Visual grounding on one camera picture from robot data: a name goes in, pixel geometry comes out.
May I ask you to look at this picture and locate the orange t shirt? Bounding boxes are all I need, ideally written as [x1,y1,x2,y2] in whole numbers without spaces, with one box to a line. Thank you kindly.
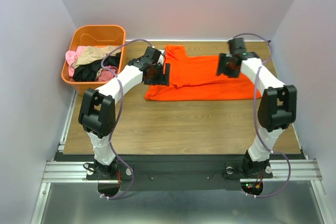
[144,44,254,101]

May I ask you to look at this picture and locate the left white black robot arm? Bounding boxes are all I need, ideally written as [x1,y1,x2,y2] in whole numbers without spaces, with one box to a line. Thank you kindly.
[78,46,170,178]

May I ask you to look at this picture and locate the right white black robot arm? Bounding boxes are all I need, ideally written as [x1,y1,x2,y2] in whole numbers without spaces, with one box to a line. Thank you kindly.
[216,36,297,176]

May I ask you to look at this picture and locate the dusty pink garment in basket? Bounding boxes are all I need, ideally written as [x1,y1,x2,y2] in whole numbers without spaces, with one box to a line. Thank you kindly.
[96,66,118,82]

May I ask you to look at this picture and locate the black garment in basket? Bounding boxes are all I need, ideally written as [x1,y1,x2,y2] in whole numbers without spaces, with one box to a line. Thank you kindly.
[72,52,121,82]

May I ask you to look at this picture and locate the beige garment in basket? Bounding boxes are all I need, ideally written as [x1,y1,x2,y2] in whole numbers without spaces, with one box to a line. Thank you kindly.
[69,45,117,69]

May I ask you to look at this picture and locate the light pink garment in basket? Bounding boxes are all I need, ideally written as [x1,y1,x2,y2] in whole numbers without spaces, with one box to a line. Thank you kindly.
[65,50,78,78]

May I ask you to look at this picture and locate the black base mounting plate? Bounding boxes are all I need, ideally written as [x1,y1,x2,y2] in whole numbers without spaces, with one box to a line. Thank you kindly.
[84,154,273,191]

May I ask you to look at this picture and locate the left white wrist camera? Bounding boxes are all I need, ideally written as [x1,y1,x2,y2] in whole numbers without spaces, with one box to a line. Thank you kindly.
[157,48,166,59]

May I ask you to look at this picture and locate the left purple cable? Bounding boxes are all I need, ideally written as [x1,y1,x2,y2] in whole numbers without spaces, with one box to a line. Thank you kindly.
[99,39,154,200]

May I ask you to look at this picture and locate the aluminium extrusion rail frame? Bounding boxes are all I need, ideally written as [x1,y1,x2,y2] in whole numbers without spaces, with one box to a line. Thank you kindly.
[32,91,325,223]

